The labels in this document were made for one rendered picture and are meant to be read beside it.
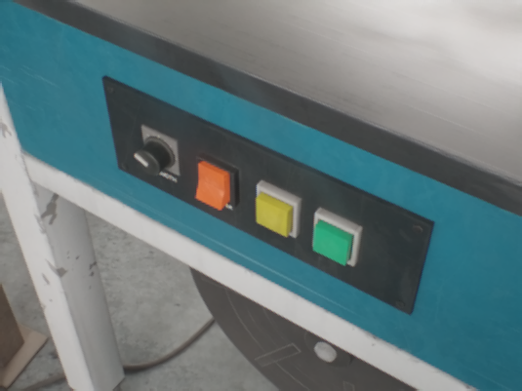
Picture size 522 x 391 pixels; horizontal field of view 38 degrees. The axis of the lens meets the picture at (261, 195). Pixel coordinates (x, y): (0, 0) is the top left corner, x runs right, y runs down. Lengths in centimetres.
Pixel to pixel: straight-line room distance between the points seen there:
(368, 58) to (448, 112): 6
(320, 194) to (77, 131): 23
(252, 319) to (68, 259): 27
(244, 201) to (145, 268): 78
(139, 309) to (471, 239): 87
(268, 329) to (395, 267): 51
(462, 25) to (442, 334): 20
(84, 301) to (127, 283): 39
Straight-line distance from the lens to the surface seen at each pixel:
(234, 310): 100
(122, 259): 132
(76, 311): 90
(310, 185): 48
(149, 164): 54
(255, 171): 50
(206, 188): 52
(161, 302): 125
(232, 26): 49
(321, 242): 49
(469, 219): 44
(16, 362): 123
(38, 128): 66
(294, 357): 100
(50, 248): 81
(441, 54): 48
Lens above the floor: 101
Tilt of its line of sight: 46 degrees down
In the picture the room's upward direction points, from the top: straight up
